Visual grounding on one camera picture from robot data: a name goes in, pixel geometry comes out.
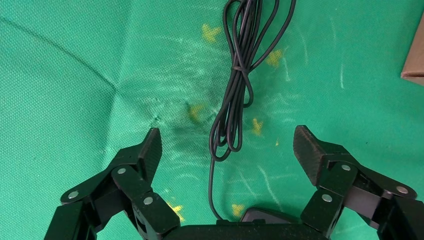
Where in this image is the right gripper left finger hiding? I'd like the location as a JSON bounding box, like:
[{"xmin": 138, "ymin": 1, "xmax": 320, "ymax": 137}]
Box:
[{"xmin": 44, "ymin": 127, "xmax": 182, "ymax": 240}]

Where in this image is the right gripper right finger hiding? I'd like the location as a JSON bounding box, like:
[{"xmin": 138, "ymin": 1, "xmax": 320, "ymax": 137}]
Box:
[{"xmin": 293, "ymin": 124, "xmax": 424, "ymax": 240}]

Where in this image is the black mouse cable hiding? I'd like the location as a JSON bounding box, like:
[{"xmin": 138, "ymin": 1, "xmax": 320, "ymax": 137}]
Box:
[{"xmin": 208, "ymin": 0, "xmax": 299, "ymax": 227}]

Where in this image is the orange cardboard box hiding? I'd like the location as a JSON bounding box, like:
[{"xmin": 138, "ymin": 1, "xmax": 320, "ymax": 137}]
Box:
[{"xmin": 400, "ymin": 14, "xmax": 424, "ymax": 87}]

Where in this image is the green cloth mat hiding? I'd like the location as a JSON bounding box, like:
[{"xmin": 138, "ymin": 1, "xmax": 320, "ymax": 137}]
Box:
[{"xmin": 0, "ymin": 0, "xmax": 424, "ymax": 240}]

